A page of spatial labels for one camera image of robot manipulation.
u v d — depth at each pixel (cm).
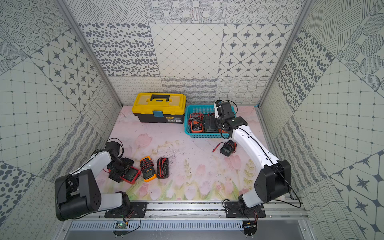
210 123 73
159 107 98
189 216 73
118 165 73
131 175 82
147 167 84
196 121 99
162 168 84
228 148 93
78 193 42
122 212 68
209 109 132
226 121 60
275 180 42
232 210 73
